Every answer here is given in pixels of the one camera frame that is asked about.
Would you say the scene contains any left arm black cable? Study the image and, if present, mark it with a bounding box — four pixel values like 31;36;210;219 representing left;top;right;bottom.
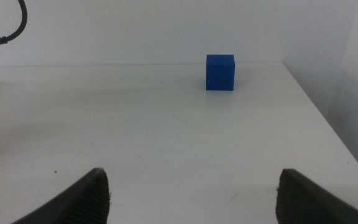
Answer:
0;0;29;47

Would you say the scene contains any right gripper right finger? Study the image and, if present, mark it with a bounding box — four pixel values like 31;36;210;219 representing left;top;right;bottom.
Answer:
275;168;358;224

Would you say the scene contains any blue cube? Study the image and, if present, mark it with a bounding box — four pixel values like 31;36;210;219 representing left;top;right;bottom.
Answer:
205;54;236;91

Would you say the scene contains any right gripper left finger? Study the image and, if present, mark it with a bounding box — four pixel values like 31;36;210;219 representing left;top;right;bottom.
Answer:
11;167;111;224

